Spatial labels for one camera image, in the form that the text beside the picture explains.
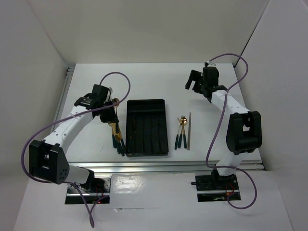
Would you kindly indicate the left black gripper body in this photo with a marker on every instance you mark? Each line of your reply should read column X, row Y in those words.
column 108, row 115

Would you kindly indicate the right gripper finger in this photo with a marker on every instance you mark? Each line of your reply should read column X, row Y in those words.
column 198, row 85
column 192, row 77

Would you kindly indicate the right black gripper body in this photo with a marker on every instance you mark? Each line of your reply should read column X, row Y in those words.
column 205, row 83

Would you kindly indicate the gold spoon green handle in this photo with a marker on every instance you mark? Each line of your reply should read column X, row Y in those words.
column 116, row 101
column 113, row 126
column 184, row 122

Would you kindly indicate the gold fork green handle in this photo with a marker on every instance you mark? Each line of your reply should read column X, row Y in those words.
column 180, row 139
column 130, row 143

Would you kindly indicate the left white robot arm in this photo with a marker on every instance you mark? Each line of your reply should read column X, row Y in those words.
column 47, row 158

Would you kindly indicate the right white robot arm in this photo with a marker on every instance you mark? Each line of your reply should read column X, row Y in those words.
column 244, row 131

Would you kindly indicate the black cutlery tray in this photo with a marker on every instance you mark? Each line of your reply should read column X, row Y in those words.
column 150, row 137

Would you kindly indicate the metal chopstick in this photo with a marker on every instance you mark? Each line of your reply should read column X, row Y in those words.
column 190, row 116
column 189, row 133

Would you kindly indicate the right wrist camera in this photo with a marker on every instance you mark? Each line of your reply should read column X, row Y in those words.
column 209, row 64

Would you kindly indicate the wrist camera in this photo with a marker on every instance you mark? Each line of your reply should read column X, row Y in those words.
column 102, row 93
column 209, row 64

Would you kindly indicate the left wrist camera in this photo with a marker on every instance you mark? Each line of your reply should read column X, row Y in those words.
column 102, row 93

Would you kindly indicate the gold knife green handle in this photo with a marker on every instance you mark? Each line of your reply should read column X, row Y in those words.
column 118, row 137
column 122, row 142

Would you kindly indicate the aluminium frame rail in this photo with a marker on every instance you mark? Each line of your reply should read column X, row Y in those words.
column 93, row 146

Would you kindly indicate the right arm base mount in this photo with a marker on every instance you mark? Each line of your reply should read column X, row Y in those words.
column 209, row 190

